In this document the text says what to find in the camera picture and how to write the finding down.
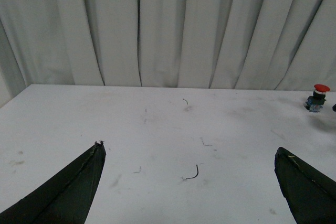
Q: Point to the red mushroom push button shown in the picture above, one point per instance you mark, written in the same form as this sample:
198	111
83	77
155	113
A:
315	102

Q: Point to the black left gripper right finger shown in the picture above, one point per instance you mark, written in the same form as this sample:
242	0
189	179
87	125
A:
309	193

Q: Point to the white curtain backdrop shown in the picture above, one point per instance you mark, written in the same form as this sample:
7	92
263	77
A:
218	44

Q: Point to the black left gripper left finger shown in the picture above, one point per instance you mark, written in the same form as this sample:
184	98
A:
66	197

